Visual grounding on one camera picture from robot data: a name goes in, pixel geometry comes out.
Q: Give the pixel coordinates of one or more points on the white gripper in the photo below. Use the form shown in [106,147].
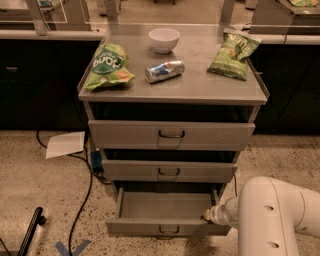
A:
[217,213]

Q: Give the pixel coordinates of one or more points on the grey drawer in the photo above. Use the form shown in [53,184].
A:
[164,210]
[168,171]
[157,135]

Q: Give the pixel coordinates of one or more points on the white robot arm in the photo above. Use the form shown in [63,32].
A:
[269,214]

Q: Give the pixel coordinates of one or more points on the grey metal drawer cabinet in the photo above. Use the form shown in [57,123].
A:
[194,96]

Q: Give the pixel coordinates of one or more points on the blue power adapter box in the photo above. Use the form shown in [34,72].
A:
[96,161]

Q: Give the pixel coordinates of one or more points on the silver blue soda can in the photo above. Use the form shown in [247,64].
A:
[164,71]

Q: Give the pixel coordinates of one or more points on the green chip bag right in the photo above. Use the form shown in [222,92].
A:
[231,58]

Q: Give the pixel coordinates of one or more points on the green chip bag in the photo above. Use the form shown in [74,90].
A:
[231,58]
[109,68]

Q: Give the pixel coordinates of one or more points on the white paper sheet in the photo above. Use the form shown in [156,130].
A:
[65,144]

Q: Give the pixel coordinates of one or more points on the black bar on floor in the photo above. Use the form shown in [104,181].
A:
[38,219]

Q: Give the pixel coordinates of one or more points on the green chip bag left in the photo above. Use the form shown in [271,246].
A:
[109,68]

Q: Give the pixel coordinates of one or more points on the white ceramic bowl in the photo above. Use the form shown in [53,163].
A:
[163,40]

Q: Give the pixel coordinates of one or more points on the background grey cabinet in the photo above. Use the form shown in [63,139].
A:
[280,17]

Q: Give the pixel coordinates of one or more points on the long dark counter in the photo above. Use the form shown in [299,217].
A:
[39,79]

